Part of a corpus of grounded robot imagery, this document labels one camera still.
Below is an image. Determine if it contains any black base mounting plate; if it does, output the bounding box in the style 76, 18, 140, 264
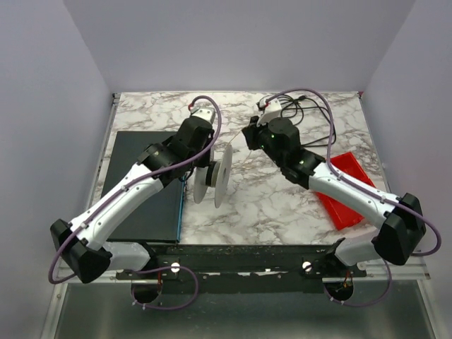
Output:
116, 244, 366, 295

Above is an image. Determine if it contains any aluminium rail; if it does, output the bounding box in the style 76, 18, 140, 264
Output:
364, 257, 431, 280

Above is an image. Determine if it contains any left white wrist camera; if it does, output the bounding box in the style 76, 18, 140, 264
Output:
190, 107, 216, 124

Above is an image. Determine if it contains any black flat box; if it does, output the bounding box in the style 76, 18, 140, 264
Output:
101, 131, 185, 243

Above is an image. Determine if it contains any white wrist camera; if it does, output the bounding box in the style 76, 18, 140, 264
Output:
256, 98, 282, 126
190, 107, 216, 124

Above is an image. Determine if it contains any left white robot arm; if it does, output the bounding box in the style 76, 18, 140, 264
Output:
50, 112, 221, 283

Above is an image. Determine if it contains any black usb cable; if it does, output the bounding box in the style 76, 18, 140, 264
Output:
278, 94, 337, 148

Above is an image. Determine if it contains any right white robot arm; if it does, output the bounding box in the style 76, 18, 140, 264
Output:
242, 117, 426, 266

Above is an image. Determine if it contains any grey cable spool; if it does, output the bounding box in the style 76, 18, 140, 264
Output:
193, 144, 233, 208

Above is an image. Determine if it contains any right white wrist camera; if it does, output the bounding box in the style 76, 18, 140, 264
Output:
256, 98, 282, 126

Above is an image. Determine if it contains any thin yellow wire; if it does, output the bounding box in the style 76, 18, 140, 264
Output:
225, 130, 254, 160

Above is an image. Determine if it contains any red plastic tray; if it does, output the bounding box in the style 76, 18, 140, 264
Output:
315, 152, 375, 230

